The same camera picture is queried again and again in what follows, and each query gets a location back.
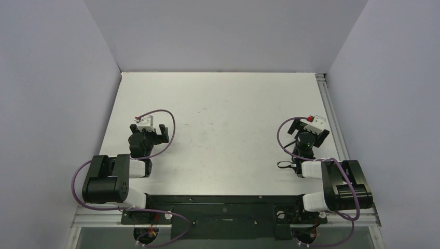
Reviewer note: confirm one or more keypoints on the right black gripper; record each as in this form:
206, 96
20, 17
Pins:
294, 125

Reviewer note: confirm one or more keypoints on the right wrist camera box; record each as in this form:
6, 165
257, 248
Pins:
315, 124

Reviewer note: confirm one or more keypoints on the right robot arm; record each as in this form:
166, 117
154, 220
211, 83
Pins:
344, 186

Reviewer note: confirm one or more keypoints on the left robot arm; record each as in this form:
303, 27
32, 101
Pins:
107, 180

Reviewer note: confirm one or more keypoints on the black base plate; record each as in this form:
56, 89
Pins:
226, 217

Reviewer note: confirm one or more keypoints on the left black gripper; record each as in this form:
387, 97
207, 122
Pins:
159, 138

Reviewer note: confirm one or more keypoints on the aluminium rail frame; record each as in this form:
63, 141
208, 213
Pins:
226, 127

